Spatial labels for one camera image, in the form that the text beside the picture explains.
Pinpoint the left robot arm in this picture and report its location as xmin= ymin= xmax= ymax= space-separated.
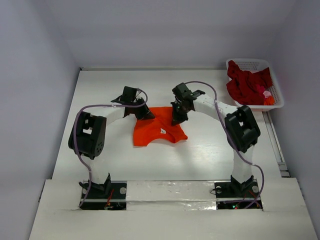
xmin=68 ymin=86 xmax=155 ymax=198

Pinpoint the white plastic basket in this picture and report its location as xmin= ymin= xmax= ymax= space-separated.
xmin=225 ymin=58 xmax=284 ymax=112

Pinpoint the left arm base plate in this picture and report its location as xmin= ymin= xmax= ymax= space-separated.
xmin=80 ymin=181 xmax=127 ymax=211

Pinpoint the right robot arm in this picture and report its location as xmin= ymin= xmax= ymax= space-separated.
xmin=171 ymin=83 xmax=261 ymax=198

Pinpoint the pink garment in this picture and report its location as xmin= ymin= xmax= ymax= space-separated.
xmin=256 ymin=84 xmax=272 ymax=99

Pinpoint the dark red t shirt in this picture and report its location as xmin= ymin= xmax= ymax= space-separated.
xmin=226 ymin=60 xmax=273 ymax=106

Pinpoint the orange t shirt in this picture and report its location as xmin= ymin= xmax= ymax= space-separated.
xmin=133 ymin=106 xmax=188 ymax=147

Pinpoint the small orange garment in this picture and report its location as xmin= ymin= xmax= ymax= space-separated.
xmin=263 ymin=96 xmax=275 ymax=106

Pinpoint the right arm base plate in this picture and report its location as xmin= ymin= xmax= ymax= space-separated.
xmin=210 ymin=180 xmax=263 ymax=210

